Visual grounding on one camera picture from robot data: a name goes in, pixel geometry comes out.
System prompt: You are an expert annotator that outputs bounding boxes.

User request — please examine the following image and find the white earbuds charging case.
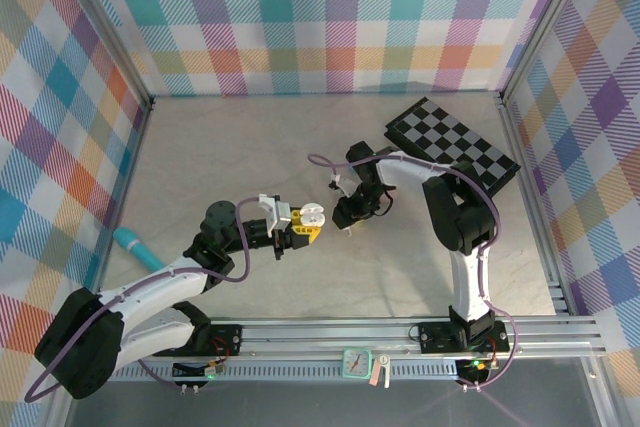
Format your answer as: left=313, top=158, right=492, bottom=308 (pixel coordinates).
left=299, top=202, right=327, bottom=227

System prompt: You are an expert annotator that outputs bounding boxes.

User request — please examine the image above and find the teal cylindrical bottle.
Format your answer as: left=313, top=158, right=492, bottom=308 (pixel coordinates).
left=112, top=226, right=165, bottom=272

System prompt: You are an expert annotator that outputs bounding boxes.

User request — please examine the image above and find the black grey chessboard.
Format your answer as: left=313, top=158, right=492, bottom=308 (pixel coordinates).
left=383, top=96, right=520, bottom=197

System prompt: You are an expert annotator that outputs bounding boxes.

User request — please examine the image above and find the teal square clock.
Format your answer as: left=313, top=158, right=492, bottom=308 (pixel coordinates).
left=342, top=348, right=373, bottom=380

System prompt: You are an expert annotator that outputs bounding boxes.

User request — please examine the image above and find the white round-headed tag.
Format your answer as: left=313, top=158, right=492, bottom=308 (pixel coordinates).
left=377, top=353, right=392, bottom=390

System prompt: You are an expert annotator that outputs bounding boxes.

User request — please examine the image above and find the perforated metal strip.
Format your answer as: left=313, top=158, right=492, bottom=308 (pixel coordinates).
left=78, top=363, right=464, bottom=382

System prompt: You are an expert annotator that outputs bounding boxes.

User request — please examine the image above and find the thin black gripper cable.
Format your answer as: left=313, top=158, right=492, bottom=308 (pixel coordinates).
left=372, top=186, right=396, bottom=218

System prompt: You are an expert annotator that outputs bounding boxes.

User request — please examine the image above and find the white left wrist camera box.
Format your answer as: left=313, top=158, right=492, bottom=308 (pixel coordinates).
left=256, top=193, right=292, bottom=237

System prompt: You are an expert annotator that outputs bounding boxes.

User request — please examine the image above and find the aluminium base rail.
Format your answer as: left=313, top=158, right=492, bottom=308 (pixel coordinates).
left=54, top=315, right=607, bottom=364

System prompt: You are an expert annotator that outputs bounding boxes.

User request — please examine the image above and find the aluminium frame bar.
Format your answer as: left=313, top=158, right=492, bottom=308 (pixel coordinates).
left=497, top=94, right=574, bottom=318
left=92, top=99, right=155, bottom=273

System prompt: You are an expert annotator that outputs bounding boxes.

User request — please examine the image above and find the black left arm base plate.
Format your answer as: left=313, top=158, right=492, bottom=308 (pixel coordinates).
left=151, top=322, right=245, bottom=359

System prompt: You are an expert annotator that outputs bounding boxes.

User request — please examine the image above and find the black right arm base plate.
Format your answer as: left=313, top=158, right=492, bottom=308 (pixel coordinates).
left=417, top=319, right=511, bottom=354

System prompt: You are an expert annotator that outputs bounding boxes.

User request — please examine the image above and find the aluminium corner post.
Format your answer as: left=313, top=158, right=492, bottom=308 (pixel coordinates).
left=47, top=0, right=155, bottom=111
left=499, top=0, right=599, bottom=104

